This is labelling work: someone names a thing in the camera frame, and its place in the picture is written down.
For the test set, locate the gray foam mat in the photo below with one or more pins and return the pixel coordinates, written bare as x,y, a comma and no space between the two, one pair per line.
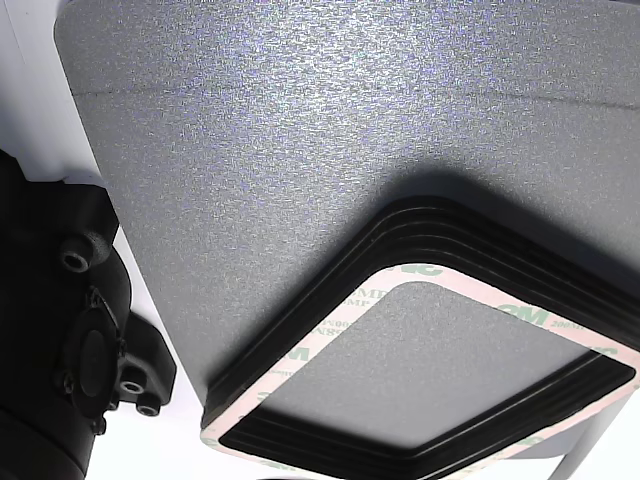
250,150

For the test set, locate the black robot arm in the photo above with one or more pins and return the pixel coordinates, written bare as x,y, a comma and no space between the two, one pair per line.
50,300

